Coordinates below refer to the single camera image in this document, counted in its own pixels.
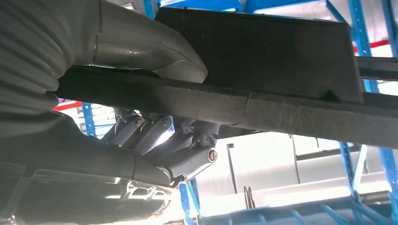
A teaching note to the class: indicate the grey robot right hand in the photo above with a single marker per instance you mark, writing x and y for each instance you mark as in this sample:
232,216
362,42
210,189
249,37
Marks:
77,161

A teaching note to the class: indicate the blue metal shelf rack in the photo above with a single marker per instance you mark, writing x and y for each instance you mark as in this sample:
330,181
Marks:
88,121
357,31

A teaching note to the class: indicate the white vehicle with red stripe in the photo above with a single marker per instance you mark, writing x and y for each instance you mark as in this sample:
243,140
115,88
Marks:
264,161

